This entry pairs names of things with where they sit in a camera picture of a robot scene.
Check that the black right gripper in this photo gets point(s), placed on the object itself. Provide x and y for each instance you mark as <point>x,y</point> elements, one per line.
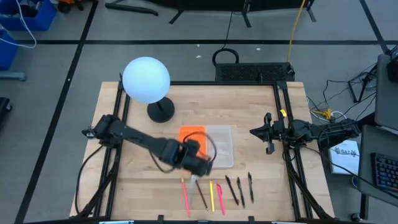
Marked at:
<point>276,130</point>

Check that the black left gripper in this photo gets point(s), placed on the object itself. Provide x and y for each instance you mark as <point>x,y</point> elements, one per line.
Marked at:
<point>196,163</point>

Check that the brown pencil blue end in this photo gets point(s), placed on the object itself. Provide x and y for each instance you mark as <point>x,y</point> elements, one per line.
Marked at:
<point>201,194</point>

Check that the orange plastic basket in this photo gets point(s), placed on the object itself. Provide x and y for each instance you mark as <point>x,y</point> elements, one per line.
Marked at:
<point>186,132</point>

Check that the pink pencil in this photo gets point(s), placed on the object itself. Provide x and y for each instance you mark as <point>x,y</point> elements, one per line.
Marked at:
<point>185,196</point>

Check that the clear plastic supply box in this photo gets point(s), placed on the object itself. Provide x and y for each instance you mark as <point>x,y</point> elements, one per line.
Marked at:
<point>222,140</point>

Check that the yellow highlighter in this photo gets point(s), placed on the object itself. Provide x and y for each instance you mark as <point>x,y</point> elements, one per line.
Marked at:
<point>211,196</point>

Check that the pink highlighter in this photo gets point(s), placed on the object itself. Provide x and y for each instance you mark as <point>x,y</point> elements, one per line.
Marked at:
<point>220,199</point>

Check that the black pen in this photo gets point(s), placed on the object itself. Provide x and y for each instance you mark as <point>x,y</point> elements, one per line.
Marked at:
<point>231,189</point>
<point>250,188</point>
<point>241,193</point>

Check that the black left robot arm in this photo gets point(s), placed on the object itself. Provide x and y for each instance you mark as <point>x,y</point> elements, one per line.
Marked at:
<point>136,137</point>

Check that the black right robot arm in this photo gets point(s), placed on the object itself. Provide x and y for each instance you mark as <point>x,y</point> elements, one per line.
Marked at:
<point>335,130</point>

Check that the yellow tag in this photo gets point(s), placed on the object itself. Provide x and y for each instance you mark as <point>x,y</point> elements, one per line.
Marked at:
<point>283,113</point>

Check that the black perforated computer case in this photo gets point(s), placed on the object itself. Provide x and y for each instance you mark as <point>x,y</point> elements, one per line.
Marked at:
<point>255,72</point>

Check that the white printed booklet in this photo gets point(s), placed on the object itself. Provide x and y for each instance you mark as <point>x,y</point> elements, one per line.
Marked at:
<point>345,161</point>

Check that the white globe lamp black base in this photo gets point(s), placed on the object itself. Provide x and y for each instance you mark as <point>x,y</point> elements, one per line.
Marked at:
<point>146,79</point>

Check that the dark grey desk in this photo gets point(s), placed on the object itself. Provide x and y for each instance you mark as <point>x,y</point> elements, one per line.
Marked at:
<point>368,146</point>

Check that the light grey desk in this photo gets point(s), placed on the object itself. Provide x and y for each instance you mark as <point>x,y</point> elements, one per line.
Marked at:
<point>387,99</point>

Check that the black backlit keyboard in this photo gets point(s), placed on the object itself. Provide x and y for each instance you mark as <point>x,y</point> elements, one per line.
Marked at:
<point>387,172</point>

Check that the black metal bar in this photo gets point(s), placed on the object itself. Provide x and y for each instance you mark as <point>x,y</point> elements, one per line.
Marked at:
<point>130,8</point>

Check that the grey metal foot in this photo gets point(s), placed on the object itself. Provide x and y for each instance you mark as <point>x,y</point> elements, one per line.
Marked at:
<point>12,76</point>

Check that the blue plastic bin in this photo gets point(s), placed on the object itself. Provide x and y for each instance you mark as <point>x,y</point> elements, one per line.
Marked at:
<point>43,18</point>
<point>6,53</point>

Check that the black aluminium table frame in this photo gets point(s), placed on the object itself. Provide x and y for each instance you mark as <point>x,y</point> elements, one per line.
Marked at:
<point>217,83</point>

